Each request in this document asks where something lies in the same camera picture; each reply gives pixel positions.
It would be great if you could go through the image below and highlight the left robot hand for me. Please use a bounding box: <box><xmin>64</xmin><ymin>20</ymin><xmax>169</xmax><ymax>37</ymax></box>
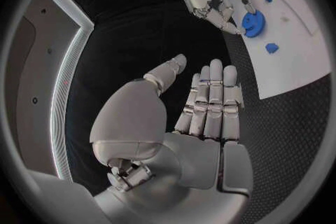
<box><xmin>88</xmin><ymin>53</ymin><xmax>254</xmax><ymax>224</ymax></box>

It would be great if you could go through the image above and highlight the blue gear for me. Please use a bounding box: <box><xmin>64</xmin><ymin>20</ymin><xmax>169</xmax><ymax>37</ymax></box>
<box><xmin>241</xmin><ymin>10</ymin><xmax>267</xmax><ymax>38</ymax></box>

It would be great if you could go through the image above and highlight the white task board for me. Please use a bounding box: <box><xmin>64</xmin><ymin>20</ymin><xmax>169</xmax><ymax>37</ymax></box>
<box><xmin>222</xmin><ymin>0</ymin><xmax>332</xmax><ymax>100</ymax></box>

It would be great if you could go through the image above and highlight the blue plug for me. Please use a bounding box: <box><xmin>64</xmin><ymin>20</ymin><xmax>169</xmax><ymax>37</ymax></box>
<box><xmin>264</xmin><ymin>43</ymin><xmax>279</xmax><ymax>55</ymax></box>

